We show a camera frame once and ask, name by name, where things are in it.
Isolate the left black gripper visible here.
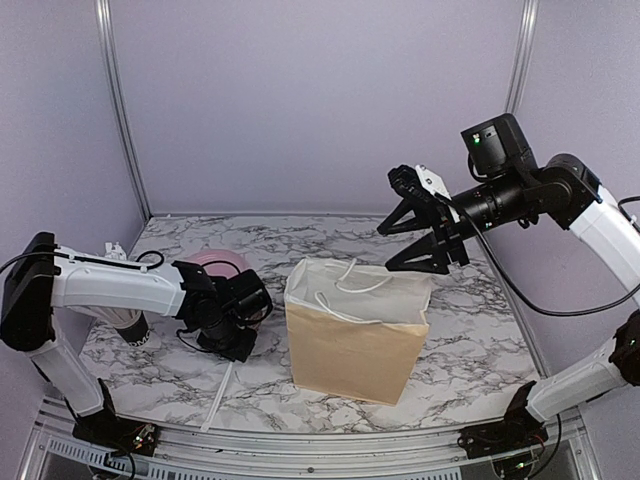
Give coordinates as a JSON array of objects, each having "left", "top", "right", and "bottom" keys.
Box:
[{"left": 197, "top": 313, "right": 258, "bottom": 363}]

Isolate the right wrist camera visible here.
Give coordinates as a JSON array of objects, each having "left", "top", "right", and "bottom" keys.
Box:
[{"left": 387, "top": 165, "right": 460, "bottom": 224}]

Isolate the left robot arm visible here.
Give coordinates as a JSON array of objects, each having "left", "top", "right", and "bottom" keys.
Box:
[{"left": 1, "top": 232, "right": 273, "bottom": 445}]

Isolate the red patterned bowl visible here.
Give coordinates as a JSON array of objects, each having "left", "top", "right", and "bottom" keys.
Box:
[{"left": 246, "top": 309, "right": 266, "bottom": 330}]

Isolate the aluminium frame post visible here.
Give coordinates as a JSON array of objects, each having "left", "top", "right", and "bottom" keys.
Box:
[
  {"left": 504, "top": 0, "right": 540, "bottom": 115},
  {"left": 94, "top": 0, "right": 152, "bottom": 223}
]

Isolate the white paper straw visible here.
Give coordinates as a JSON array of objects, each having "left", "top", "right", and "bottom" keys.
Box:
[{"left": 200, "top": 362, "right": 234, "bottom": 432}]

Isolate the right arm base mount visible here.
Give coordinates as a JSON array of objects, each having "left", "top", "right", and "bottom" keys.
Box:
[{"left": 457, "top": 420, "right": 549, "bottom": 459}]

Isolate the left aluminium frame post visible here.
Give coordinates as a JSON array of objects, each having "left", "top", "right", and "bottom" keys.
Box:
[{"left": 94, "top": 0, "right": 152, "bottom": 223}]

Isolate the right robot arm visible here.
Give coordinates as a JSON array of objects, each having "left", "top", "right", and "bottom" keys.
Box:
[{"left": 378, "top": 113, "right": 639, "bottom": 448}]

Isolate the black cup with straws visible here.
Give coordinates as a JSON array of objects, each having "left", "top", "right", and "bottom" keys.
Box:
[{"left": 87, "top": 242, "right": 150, "bottom": 346}]

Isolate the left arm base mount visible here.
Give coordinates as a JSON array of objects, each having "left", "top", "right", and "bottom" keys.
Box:
[{"left": 72, "top": 417, "right": 159, "bottom": 457}]

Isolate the pink plate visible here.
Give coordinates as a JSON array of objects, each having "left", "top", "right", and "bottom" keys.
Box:
[{"left": 185, "top": 249, "right": 250, "bottom": 279}]

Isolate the brown paper bag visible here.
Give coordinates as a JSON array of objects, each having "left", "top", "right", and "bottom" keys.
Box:
[{"left": 284, "top": 258, "right": 432, "bottom": 406}]

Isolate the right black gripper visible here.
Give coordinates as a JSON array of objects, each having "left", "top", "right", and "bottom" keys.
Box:
[{"left": 379, "top": 167, "right": 532, "bottom": 273}]

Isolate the right aluminium frame post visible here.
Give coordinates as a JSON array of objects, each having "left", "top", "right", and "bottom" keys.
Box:
[{"left": 504, "top": 0, "right": 540, "bottom": 115}]

